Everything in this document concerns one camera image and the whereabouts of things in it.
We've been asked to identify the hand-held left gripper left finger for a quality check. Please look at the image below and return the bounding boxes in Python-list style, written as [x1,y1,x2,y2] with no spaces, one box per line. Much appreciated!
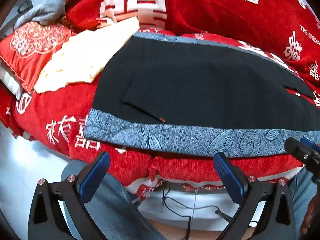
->
[27,151,112,240]

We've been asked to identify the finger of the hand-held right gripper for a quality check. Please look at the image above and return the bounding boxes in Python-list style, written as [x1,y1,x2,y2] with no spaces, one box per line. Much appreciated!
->
[300,137,320,154]
[285,137,313,166]

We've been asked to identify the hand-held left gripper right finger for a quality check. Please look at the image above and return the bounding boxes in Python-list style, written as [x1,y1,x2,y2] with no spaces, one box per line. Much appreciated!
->
[213,152,297,240]

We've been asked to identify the person's right hand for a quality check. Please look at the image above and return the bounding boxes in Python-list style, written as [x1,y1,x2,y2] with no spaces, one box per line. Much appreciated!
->
[299,195,320,236]

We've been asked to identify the person's blue jeans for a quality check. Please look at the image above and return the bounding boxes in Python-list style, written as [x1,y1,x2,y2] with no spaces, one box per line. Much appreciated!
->
[61,159,315,240]

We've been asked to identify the cream cloth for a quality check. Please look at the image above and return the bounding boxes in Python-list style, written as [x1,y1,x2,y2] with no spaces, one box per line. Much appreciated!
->
[34,17,140,94]

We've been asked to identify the white pillow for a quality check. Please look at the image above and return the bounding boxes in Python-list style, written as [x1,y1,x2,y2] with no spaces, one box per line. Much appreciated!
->
[0,61,23,100]

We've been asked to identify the red embroidered pillow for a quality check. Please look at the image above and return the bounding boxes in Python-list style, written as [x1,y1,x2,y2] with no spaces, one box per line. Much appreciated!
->
[0,21,75,94]

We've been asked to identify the red printed sofa cover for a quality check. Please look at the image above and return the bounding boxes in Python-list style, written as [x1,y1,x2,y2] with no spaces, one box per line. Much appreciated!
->
[0,0,320,201]

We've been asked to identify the grey cloth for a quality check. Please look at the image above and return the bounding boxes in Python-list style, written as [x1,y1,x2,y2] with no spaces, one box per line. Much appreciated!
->
[14,0,69,30]

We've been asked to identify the dark object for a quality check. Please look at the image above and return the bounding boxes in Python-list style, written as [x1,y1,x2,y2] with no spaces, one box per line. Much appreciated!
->
[18,1,32,13]

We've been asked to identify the black cable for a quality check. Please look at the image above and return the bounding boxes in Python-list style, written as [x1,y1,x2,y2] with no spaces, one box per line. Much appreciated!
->
[161,185,221,240]

